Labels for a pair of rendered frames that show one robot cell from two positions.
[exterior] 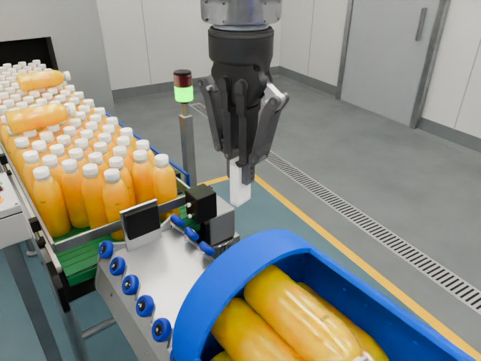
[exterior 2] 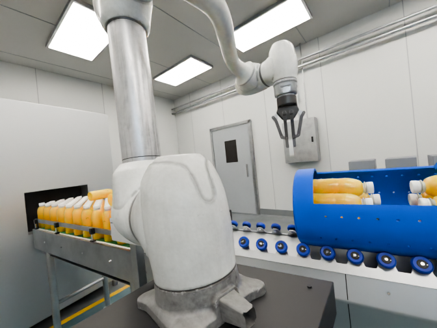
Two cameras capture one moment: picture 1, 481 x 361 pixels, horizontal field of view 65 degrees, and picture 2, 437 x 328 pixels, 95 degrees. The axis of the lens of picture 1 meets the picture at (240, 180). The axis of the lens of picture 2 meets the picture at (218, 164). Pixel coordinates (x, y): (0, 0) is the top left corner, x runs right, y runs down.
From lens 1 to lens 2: 66 cm
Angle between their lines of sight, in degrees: 36
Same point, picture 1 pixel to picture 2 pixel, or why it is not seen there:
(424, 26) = (248, 171)
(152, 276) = not seen: hidden behind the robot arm
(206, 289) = (301, 180)
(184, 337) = (302, 200)
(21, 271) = (142, 271)
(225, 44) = (289, 97)
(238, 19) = (293, 89)
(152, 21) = not seen: hidden behind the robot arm
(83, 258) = not seen: hidden behind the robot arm
